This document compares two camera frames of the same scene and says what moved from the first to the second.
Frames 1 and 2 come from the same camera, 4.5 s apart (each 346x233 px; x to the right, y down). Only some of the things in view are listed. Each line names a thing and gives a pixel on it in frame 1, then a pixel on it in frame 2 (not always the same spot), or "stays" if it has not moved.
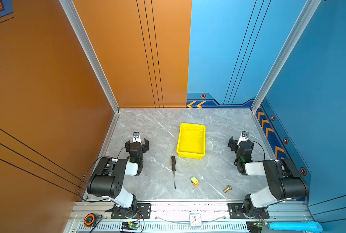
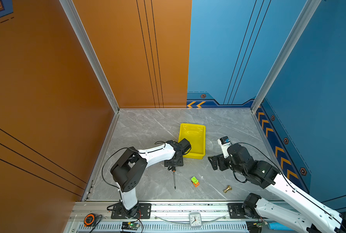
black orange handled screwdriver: (173, 168) stays
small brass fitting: (229, 188) stays
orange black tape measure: (89, 219) stays
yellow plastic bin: (191, 141) stays
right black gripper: (234, 143) -> (220, 158)
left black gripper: (145, 146) -> (168, 164)
